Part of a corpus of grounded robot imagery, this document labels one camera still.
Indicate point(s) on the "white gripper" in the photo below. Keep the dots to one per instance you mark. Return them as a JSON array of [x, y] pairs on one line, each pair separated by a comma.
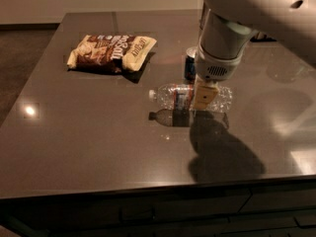
[[215, 67]]

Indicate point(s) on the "clear plastic water bottle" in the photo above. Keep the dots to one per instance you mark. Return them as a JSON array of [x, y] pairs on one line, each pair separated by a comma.
[[180, 97]]

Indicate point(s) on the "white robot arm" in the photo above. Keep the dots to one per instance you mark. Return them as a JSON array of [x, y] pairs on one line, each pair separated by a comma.
[[229, 24]]

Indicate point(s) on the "blue silver redbull can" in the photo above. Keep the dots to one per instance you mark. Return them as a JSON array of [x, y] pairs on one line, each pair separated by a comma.
[[190, 70]]

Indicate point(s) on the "brown white snack bag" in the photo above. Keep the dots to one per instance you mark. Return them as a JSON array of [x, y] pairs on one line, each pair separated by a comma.
[[111, 54]]

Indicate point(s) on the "dark drawer handle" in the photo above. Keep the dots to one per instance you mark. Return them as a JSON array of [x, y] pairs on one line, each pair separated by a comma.
[[136, 214]]

